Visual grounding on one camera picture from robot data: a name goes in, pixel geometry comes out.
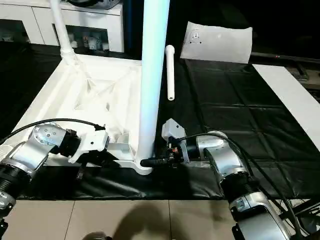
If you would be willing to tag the white plastic table top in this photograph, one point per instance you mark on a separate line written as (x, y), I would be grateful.
(90, 90)

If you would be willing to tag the white plastic table leg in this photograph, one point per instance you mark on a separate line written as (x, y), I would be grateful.
(170, 75)
(61, 25)
(152, 60)

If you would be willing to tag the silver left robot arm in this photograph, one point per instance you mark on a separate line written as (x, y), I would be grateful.
(35, 147)

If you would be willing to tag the black work mat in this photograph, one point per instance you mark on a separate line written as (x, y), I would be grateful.
(240, 130)

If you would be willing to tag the grey left robot foot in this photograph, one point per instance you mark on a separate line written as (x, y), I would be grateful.
(96, 236)

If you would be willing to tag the white plastic bag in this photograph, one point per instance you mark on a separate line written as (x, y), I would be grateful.
(220, 42)

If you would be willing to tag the flat white board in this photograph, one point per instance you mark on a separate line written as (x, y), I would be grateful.
(295, 105)

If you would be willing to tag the black floor stand bar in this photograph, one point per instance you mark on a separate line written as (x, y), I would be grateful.
(305, 210)

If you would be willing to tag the white cabinet with glass doors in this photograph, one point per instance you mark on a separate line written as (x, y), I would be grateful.
(30, 22)

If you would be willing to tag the dark round object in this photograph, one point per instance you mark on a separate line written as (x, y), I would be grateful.
(95, 2)

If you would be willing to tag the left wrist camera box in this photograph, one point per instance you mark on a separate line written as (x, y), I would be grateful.
(92, 142)

